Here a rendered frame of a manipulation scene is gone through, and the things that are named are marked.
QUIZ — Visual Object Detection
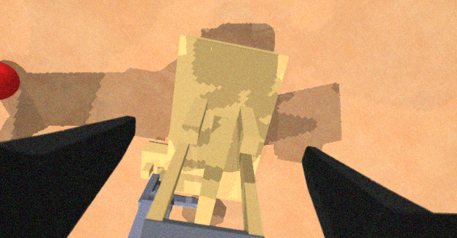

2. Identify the red ball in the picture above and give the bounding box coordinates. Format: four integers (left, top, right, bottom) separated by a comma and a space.
0, 62, 20, 100

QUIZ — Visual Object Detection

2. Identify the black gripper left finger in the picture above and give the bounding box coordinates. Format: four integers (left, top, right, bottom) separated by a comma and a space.
0, 116, 135, 238

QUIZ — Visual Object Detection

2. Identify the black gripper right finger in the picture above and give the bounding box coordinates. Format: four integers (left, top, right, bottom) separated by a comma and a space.
302, 146, 457, 238

